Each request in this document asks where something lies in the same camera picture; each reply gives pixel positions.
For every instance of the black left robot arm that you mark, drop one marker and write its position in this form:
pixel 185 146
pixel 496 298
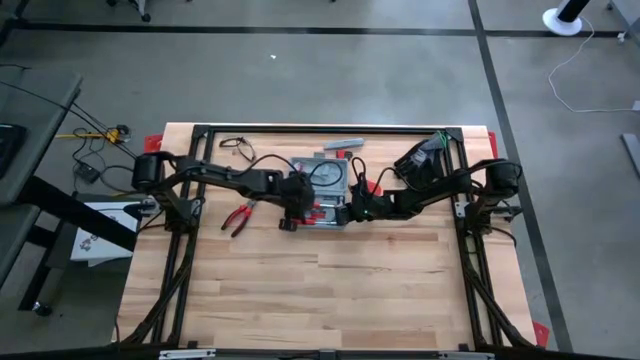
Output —
pixel 225 175

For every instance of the black aluminium table frame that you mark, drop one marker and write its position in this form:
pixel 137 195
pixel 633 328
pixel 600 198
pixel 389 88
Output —
pixel 460 150

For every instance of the red-orange bit holder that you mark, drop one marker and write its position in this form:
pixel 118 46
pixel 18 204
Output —
pixel 325 206

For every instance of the grey plastic tool case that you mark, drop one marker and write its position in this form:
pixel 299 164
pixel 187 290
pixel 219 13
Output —
pixel 325 195

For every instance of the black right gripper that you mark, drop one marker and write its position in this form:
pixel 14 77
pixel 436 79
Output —
pixel 375 205

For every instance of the grey desk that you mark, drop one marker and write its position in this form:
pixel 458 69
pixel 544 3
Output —
pixel 30 100

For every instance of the white round fan base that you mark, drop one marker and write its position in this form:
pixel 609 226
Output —
pixel 560 22

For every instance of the black work glove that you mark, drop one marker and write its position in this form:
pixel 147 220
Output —
pixel 432 155
pixel 410 160

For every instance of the red table clamp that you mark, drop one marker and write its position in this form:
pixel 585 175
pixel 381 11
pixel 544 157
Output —
pixel 153 142
pixel 541 334
pixel 494 145

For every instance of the grey utility knife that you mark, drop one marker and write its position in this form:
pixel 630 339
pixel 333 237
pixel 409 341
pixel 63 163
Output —
pixel 344 144

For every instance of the silver metal bracket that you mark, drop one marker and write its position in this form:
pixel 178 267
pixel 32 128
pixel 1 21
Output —
pixel 187 354
pixel 467 356

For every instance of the black keyboard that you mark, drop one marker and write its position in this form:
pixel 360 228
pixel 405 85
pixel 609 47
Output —
pixel 10 147

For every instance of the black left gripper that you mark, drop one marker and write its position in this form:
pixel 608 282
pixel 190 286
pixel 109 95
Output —
pixel 297 197

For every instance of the white cardboard box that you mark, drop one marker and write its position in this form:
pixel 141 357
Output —
pixel 95 245

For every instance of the clear safety glasses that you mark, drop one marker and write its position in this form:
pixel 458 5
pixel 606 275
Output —
pixel 237 146

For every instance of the office chair base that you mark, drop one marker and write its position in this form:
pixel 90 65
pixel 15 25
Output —
pixel 145 18

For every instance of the black caster wheel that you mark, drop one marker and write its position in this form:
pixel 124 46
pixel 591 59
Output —
pixel 42 308

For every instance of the black power adapter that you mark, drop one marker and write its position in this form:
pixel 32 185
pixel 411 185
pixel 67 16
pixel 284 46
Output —
pixel 87 172

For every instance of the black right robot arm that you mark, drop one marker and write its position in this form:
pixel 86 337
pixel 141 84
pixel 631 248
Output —
pixel 435 192

